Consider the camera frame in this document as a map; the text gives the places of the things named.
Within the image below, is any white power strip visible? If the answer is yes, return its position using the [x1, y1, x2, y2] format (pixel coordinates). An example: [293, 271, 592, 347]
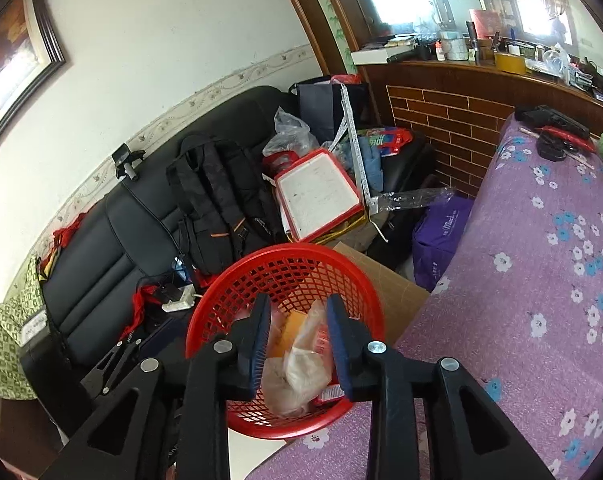
[161, 285, 197, 313]

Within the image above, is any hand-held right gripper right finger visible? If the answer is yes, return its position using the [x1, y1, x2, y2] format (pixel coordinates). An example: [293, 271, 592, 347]
[326, 294, 557, 480]

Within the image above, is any purple floral tablecloth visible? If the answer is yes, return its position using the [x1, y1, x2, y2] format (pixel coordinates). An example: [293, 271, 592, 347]
[244, 112, 603, 480]

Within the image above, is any black flashlight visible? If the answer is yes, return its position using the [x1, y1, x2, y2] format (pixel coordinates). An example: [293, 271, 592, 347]
[465, 21, 482, 64]

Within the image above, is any black clamp mount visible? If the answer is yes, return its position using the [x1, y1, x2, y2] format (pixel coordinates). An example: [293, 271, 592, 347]
[112, 143, 146, 182]

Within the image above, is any clear plastic sheet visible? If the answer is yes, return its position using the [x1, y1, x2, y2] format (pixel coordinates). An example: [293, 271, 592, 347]
[376, 186, 455, 214]

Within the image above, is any purple shopping bag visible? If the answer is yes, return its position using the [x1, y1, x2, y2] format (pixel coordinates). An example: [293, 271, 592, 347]
[412, 195, 475, 292]

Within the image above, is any colourful printed bag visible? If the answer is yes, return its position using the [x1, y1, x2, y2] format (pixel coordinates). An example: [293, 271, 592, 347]
[356, 127, 413, 159]

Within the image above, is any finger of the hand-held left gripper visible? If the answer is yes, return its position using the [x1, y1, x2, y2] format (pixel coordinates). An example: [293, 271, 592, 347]
[81, 339, 147, 401]

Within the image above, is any translucent plastic bag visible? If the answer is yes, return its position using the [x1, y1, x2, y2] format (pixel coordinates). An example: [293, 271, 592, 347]
[260, 300, 335, 418]

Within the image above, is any red strap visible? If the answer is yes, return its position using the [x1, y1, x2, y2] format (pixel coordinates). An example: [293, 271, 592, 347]
[38, 212, 89, 281]

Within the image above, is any black leather sofa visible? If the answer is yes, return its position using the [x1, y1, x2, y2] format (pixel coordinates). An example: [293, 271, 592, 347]
[18, 85, 437, 411]

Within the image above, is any red rimmed white tray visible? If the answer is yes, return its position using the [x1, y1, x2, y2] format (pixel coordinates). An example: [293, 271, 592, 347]
[274, 149, 369, 246]

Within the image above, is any white perforated strip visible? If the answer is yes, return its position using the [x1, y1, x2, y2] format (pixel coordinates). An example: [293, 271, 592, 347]
[340, 85, 378, 211]

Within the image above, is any white checked mug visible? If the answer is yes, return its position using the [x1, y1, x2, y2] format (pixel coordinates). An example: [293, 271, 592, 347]
[439, 31, 468, 61]

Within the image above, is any white flat box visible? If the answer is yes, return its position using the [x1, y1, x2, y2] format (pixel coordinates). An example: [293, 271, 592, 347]
[351, 42, 417, 66]

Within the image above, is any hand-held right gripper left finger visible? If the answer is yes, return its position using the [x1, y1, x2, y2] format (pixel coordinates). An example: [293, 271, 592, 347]
[36, 292, 273, 480]

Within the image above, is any black handheld tool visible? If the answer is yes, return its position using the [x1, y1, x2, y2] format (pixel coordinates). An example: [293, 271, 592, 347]
[514, 104, 591, 140]

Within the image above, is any yellow box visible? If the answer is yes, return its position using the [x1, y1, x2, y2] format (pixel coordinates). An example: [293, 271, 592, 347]
[495, 52, 527, 73]

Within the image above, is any navy paper bag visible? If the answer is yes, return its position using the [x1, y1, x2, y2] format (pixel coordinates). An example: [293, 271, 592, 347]
[294, 76, 371, 146]

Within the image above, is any framed picture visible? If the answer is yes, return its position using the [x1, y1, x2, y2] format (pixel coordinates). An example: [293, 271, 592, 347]
[0, 0, 67, 153]

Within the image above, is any clear plastic bowl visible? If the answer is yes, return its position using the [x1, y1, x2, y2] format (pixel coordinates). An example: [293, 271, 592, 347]
[544, 50, 571, 80]

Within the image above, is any black backpack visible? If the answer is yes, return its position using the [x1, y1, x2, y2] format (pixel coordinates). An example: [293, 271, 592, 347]
[166, 132, 287, 276]

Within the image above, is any green patterned cloth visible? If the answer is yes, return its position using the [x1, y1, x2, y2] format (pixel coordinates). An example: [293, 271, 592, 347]
[0, 255, 49, 401]

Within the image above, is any clear plastic bag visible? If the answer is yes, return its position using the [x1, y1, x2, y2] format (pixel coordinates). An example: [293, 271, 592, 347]
[262, 106, 322, 162]

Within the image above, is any red plastic basket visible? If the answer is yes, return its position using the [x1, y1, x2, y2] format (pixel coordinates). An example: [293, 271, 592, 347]
[185, 242, 386, 441]

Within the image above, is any blue cloth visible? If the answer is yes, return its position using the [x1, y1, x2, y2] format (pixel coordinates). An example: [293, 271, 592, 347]
[356, 137, 385, 192]

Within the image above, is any cardboard box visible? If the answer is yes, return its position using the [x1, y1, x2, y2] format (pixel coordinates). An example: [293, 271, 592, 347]
[301, 241, 431, 346]

